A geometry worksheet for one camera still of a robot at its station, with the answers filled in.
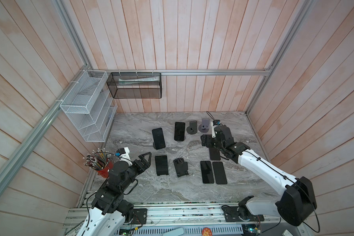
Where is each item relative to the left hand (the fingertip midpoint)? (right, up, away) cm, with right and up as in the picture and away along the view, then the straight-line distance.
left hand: (147, 159), depth 72 cm
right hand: (+32, +11, +12) cm, 36 cm away
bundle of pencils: (-30, -2, +10) cm, 32 cm away
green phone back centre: (+17, +13, +27) cm, 34 cm away
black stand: (+18, -8, +13) cm, 23 cm away
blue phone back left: (+3, +9, +22) cm, 24 cm away
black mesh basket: (-15, +46, +32) cm, 58 cm away
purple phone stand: (+36, +16, +34) cm, 53 cm away
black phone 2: (+5, -9, +24) cm, 26 cm away
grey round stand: (+27, +14, +34) cm, 46 cm away
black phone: (+34, -12, +16) cm, 39 cm away
